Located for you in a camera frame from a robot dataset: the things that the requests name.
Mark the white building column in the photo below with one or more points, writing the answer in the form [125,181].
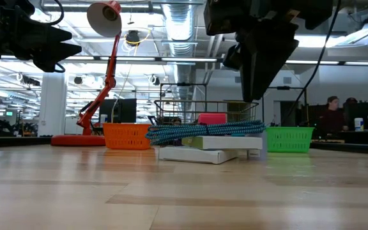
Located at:
[52,105]

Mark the black background monitor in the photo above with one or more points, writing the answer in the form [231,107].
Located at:
[123,110]

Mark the green plastic basket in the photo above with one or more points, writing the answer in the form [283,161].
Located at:
[289,140]

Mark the black round ceiling fixture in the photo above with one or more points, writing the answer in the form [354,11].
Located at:
[78,80]
[154,80]

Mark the person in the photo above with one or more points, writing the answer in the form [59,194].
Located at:
[332,119]
[351,100]

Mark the orange plastic basket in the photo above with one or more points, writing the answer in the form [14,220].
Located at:
[126,137]

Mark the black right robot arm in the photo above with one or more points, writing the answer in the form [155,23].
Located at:
[318,12]

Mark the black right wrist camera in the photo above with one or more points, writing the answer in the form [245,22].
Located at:
[232,57]

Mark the red desk lamp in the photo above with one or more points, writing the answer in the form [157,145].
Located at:
[78,140]

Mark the black ceiling camera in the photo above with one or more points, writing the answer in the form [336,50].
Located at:
[133,36]

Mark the plain white box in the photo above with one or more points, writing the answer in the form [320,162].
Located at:
[196,155]

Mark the white wipes canister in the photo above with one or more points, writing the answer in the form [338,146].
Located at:
[358,124]

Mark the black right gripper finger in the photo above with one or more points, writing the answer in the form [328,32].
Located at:
[264,64]

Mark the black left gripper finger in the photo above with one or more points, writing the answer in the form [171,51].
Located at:
[59,51]
[56,35]

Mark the white box with green side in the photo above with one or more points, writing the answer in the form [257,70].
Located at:
[225,142]

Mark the long ceiling light strip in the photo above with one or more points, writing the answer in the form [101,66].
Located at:
[139,59]

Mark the silver ventilation duct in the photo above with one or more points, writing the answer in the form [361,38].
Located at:
[180,25]

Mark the black stand frame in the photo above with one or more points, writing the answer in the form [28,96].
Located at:
[283,87]

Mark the red USB charger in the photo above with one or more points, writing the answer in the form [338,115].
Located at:
[212,119]

